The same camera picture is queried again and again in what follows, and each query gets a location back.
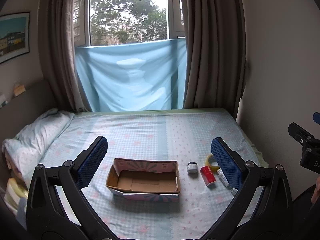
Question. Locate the yellow tape roll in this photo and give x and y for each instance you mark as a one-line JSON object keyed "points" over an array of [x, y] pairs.
{"points": [[211, 160]]}

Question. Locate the light blue hanging cloth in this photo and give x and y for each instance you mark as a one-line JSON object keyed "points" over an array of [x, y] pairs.
{"points": [[130, 80]]}

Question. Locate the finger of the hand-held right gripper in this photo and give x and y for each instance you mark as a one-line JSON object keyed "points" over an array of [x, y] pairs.
{"points": [[298, 133], [317, 118]]}

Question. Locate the person's dark pants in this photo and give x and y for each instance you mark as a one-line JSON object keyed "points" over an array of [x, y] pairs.
{"points": [[302, 210]]}

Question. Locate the framed wall picture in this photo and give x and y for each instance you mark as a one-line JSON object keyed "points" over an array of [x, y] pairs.
{"points": [[13, 37]]}

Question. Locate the white pillow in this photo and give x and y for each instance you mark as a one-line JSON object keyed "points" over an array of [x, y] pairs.
{"points": [[32, 145]]}

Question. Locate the window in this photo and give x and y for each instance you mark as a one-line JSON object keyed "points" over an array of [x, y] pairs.
{"points": [[127, 12]]}

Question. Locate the person's right hand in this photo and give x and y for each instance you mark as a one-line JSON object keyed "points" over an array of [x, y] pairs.
{"points": [[316, 190]]}

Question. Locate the beige headboard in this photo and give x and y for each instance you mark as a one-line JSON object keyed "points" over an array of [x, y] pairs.
{"points": [[30, 105]]}

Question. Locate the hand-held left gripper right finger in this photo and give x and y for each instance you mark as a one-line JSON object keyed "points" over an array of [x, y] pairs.
{"points": [[226, 162]]}

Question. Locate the cardboard box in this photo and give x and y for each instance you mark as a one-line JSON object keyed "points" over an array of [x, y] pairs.
{"points": [[142, 180]]}

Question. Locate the white ointment tube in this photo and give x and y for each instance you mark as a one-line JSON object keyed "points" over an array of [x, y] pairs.
{"points": [[223, 177]]}

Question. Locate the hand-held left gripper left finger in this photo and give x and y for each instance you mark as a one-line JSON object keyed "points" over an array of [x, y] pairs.
{"points": [[92, 160]]}

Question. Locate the small dark-lidded jar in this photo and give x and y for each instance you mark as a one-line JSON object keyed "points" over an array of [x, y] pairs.
{"points": [[192, 168]]}

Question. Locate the stack of folded cloths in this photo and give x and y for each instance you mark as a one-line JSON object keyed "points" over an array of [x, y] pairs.
{"points": [[16, 192]]}

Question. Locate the bed with floral checked sheet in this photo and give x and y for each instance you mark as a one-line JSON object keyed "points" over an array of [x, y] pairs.
{"points": [[150, 135]]}

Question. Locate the small red carton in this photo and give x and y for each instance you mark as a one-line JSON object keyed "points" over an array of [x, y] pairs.
{"points": [[208, 176]]}

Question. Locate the yellowish box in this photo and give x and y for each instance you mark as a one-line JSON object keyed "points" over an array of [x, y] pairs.
{"points": [[19, 89]]}

